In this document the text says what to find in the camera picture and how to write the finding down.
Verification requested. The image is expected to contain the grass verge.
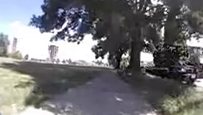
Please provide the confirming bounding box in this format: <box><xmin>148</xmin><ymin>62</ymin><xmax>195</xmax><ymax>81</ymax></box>
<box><xmin>116</xmin><ymin>70</ymin><xmax>203</xmax><ymax>115</ymax></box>

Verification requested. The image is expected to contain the group of distant trees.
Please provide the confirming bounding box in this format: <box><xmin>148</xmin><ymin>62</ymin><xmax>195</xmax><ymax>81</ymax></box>
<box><xmin>0</xmin><ymin>32</ymin><xmax>12</xmax><ymax>58</ymax></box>

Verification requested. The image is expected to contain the dark car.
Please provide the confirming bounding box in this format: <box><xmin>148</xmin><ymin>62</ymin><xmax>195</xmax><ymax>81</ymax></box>
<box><xmin>144</xmin><ymin>60</ymin><xmax>200</xmax><ymax>86</ymax></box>

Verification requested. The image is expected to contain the grey concrete path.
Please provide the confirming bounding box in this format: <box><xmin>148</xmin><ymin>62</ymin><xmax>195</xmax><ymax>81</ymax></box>
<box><xmin>14</xmin><ymin>63</ymin><xmax>175</xmax><ymax>115</ymax></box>

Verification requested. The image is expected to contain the large thick-trunked tree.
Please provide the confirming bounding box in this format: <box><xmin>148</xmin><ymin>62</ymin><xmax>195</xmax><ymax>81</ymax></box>
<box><xmin>27</xmin><ymin>0</ymin><xmax>167</xmax><ymax>78</ymax></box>

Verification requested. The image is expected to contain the wide tower building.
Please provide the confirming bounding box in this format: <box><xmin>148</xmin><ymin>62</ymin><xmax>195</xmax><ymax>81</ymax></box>
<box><xmin>47</xmin><ymin>44</ymin><xmax>60</xmax><ymax>61</ymax></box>

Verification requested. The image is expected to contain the grass field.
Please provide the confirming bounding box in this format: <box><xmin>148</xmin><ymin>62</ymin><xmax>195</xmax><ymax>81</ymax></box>
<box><xmin>0</xmin><ymin>56</ymin><xmax>115</xmax><ymax>115</ymax></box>

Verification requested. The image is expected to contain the slim tower building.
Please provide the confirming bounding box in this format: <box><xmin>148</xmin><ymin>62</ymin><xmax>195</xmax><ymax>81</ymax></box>
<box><xmin>11</xmin><ymin>37</ymin><xmax>18</xmax><ymax>54</ymax></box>

